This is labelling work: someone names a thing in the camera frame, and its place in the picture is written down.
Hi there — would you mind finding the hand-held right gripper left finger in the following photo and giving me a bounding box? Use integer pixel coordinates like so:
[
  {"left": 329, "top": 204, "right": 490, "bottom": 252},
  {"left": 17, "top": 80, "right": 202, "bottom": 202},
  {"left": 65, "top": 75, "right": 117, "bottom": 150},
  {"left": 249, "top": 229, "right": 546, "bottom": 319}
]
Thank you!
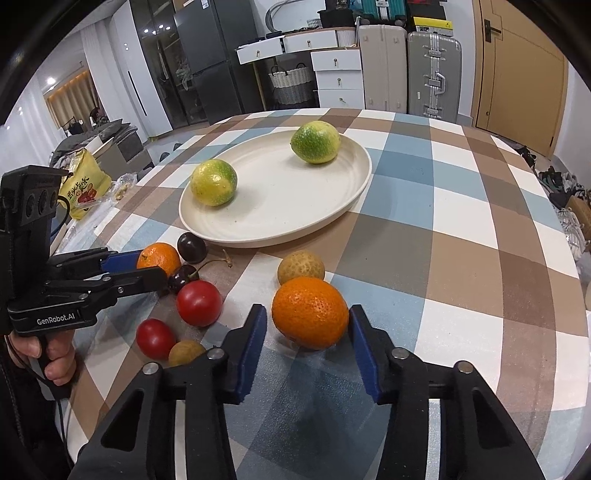
[{"left": 69, "top": 304, "right": 267, "bottom": 480}]

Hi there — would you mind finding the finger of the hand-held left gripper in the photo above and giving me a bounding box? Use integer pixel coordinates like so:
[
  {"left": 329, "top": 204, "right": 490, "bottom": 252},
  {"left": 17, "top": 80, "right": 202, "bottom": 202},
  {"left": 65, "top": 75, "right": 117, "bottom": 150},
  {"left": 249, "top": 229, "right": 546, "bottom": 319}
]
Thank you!
[
  {"left": 46, "top": 248, "right": 146, "bottom": 278},
  {"left": 44, "top": 266, "right": 169, "bottom": 306}
]

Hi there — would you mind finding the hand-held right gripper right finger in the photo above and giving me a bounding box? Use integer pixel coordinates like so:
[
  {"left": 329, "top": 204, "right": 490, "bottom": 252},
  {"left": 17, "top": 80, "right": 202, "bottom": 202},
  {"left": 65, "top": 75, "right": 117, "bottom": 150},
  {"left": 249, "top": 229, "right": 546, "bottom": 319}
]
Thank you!
[{"left": 348, "top": 304, "right": 546, "bottom": 480}]

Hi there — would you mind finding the small orange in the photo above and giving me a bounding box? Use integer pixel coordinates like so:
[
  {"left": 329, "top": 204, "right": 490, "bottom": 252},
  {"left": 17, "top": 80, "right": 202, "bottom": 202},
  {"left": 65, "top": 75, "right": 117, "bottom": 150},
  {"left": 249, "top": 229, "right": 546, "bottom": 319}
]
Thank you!
[{"left": 137, "top": 242, "right": 182, "bottom": 277}]

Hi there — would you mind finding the dark red cherry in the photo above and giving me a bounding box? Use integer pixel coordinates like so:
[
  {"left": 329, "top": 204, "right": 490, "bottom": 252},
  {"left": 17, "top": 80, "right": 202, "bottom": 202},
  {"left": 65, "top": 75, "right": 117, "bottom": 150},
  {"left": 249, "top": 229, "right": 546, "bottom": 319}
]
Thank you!
[
  {"left": 167, "top": 264, "right": 201, "bottom": 294},
  {"left": 177, "top": 232, "right": 208, "bottom": 264}
]

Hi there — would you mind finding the small red cherry tomato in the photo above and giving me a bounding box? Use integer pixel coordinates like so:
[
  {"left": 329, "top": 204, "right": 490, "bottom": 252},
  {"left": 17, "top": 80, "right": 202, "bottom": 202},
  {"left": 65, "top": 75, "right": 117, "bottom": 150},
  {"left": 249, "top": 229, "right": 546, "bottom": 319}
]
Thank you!
[{"left": 136, "top": 318, "right": 177, "bottom": 361}]

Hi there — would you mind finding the large red cherry tomato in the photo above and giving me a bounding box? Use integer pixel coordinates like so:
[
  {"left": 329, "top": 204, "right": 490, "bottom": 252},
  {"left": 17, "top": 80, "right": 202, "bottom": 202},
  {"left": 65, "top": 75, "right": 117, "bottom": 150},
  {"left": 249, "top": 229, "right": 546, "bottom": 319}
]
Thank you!
[{"left": 176, "top": 280, "right": 223, "bottom": 328}]

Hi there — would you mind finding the brown longan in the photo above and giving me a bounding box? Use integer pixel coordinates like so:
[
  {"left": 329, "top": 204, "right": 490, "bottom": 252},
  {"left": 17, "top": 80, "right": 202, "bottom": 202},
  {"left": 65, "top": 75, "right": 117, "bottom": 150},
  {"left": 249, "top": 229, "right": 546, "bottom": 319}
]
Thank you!
[
  {"left": 168, "top": 340, "right": 206, "bottom": 368},
  {"left": 277, "top": 250, "right": 326, "bottom": 285}
]

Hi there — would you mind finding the large orange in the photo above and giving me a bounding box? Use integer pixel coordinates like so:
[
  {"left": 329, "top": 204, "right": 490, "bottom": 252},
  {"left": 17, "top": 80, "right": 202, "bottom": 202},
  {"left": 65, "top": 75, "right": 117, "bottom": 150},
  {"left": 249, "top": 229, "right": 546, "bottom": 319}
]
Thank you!
[{"left": 271, "top": 276, "right": 350, "bottom": 350}]

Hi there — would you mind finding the green yellow citrus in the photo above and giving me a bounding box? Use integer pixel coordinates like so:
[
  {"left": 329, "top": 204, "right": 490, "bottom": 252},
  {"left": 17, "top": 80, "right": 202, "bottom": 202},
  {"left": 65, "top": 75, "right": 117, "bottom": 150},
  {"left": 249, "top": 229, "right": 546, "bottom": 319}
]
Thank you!
[
  {"left": 190, "top": 159, "right": 238, "bottom": 207},
  {"left": 290, "top": 120, "right": 341, "bottom": 165}
]

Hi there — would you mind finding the cream round plate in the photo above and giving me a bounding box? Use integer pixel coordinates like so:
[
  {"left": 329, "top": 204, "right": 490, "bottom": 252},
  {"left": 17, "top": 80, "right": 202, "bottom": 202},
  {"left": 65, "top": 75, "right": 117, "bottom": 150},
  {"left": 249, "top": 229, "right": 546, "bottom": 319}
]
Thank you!
[{"left": 178, "top": 129, "right": 373, "bottom": 249}]

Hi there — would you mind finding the person's left hand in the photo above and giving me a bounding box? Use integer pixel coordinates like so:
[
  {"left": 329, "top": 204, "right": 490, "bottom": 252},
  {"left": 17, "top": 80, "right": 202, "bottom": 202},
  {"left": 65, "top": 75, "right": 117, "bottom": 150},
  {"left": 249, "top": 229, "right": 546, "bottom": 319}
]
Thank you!
[{"left": 8, "top": 331, "right": 78, "bottom": 385}]

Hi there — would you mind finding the yellow snack bag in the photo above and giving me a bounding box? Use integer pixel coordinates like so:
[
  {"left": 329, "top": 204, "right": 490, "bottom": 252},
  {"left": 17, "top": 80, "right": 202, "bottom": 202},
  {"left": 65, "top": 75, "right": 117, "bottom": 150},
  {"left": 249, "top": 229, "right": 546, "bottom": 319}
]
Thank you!
[{"left": 57, "top": 148, "right": 114, "bottom": 220}]

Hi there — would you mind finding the pair of grey slippers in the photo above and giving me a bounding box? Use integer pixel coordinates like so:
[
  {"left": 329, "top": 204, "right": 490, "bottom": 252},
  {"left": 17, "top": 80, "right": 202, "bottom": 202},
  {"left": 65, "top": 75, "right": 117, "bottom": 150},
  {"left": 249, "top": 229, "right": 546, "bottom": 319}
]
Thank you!
[{"left": 156, "top": 142, "right": 184, "bottom": 163}]

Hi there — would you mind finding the grey sofa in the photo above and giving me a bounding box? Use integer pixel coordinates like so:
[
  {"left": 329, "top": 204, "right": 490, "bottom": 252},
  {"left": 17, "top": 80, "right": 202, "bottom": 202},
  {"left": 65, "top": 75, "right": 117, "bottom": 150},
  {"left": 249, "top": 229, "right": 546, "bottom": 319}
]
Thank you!
[{"left": 50, "top": 117, "right": 154, "bottom": 182}]

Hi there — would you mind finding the checkered tablecloth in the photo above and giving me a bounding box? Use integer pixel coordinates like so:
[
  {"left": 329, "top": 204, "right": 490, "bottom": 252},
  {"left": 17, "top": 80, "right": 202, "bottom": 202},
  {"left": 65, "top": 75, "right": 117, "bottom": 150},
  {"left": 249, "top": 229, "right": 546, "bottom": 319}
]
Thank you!
[{"left": 60, "top": 108, "right": 591, "bottom": 480}]

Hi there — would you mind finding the orange curtain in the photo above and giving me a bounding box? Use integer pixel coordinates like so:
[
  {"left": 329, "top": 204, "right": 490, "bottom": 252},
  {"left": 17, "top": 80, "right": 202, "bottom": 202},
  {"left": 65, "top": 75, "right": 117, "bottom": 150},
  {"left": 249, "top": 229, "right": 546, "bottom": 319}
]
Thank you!
[{"left": 45, "top": 71, "right": 100, "bottom": 131}]

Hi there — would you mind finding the dark glass cabinet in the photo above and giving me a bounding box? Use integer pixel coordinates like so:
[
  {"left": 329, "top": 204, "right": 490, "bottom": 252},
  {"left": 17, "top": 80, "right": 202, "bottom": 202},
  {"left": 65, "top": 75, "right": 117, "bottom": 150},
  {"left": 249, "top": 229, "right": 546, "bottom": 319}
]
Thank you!
[{"left": 128, "top": 0, "right": 209, "bottom": 140}]

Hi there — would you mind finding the dark grey refrigerator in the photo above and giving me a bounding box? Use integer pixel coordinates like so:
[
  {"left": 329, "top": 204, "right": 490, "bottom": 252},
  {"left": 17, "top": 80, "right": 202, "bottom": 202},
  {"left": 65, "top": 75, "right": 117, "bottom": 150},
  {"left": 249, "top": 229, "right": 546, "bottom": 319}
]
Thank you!
[{"left": 173, "top": 0, "right": 274, "bottom": 126}]

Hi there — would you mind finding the woven laundry basket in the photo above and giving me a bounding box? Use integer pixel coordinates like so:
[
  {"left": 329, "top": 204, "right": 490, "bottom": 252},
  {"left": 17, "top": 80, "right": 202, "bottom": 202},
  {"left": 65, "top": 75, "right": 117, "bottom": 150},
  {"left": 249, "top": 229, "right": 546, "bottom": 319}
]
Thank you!
[{"left": 268, "top": 64, "right": 317, "bottom": 108}]

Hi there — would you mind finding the pile of shoes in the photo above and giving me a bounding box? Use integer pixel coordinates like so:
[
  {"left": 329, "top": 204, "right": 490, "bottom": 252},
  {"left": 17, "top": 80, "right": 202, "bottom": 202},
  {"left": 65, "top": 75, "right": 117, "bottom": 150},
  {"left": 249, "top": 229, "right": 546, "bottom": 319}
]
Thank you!
[{"left": 516, "top": 145, "right": 591, "bottom": 256}]

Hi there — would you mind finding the white drawer cabinet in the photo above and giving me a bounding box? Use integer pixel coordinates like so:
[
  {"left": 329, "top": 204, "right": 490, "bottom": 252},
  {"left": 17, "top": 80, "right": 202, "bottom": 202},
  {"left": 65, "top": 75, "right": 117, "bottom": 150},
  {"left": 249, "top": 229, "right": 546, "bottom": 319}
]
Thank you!
[{"left": 236, "top": 28, "right": 366, "bottom": 112}]

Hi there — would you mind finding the silver suitcase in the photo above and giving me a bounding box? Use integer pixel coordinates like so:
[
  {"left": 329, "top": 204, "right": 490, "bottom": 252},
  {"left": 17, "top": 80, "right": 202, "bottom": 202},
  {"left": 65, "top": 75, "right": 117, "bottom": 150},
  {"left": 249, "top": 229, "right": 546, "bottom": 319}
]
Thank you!
[{"left": 406, "top": 31, "right": 463, "bottom": 123}]

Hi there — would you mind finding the beige suitcase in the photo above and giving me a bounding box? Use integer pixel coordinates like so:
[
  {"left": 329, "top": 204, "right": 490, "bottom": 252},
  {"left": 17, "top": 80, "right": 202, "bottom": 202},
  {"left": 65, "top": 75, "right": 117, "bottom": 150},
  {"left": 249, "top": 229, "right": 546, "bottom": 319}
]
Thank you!
[{"left": 358, "top": 24, "right": 410, "bottom": 114}]

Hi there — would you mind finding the wooden door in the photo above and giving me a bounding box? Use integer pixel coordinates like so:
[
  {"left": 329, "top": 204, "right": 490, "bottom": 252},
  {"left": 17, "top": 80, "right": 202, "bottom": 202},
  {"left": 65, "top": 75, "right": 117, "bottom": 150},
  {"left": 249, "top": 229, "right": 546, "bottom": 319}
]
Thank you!
[{"left": 473, "top": 0, "right": 570, "bottom": 158}]

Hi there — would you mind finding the black box with yellow edge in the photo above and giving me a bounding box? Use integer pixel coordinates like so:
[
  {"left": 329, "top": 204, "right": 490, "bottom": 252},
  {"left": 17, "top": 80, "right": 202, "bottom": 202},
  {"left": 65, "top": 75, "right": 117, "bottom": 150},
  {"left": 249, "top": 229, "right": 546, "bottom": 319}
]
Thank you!
[{"left": 411, "top": 16, "right": 454, "bottom": 36}]

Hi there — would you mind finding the teal suitcase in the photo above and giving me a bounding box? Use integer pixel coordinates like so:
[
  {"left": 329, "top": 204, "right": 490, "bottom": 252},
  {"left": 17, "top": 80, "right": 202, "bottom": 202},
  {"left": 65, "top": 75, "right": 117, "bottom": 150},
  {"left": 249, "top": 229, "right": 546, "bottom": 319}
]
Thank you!
[{"left": 358, "top": 0, "right": 410, "bottom": 25}]

